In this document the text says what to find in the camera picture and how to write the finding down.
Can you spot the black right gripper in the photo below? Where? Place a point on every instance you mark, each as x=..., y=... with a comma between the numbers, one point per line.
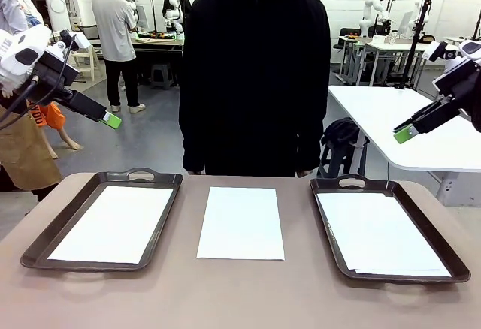
x=466, y=96

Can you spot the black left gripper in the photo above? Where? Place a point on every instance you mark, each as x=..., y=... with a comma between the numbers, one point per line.
x=54, y=73

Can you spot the white A4 paper stack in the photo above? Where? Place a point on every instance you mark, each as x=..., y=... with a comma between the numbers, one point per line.
x=240, y=224

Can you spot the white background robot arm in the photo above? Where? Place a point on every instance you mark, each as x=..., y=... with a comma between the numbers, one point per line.
x=366, y=21

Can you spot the person's right hand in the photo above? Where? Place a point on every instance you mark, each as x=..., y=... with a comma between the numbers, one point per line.
x=196, y=172

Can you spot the person's left hand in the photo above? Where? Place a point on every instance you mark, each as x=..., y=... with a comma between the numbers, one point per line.
x=305, y=173

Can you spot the mannequin with orange trousers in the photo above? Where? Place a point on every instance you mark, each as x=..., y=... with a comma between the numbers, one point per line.
x=56, y=116

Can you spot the white wooden chair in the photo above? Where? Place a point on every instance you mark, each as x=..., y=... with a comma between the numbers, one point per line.
x=91, y=67

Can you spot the large white table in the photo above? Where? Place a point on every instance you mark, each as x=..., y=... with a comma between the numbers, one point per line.
x=376, y=118

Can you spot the tall black tripod pole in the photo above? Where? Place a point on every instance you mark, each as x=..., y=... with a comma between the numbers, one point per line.
x=415, y=43

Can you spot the black mesh office chair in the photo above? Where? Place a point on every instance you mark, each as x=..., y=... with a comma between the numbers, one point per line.
x=90, y=32

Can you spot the black and tan bag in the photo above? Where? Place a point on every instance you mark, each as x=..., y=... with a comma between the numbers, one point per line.
x=426, y=39

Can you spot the white desk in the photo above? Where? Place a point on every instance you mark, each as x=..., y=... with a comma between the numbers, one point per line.
x=394, y=47

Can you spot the dark brown plastic tray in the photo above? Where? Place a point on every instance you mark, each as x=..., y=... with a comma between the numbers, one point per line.
x=112, y=179
x=460, y=270

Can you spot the grey plastic stool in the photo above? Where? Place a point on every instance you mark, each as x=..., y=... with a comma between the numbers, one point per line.
x=161, y=71

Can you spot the man in white T-shirt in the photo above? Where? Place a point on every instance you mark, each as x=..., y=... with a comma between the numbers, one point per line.
x=112, y=25

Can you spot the light wooden work table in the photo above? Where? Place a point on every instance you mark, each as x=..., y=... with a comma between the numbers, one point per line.
x=158, y=43

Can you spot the white computer monitor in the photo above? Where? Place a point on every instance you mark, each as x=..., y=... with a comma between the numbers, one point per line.
x=406, y=23

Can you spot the green tray with food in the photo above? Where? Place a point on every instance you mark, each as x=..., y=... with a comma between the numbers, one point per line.
x=158, y=36

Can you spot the black tripod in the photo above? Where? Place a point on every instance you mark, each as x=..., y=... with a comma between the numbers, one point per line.
x=478, y=25

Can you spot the tall white air conditioner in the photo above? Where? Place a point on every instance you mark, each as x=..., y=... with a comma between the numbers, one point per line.
x=56, y=6

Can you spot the black stool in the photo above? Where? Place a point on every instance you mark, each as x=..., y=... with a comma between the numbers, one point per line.
x=332, y=162

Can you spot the white humanoid robot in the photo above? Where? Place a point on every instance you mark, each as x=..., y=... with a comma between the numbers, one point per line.
x=173, y=2

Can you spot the man in black coat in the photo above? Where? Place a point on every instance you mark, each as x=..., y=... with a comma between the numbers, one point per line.
x=186, y=9

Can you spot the person in black jacket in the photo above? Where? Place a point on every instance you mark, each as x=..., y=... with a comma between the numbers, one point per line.
x=255, y=81

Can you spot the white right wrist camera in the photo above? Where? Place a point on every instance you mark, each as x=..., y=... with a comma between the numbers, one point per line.
x=430, y=51

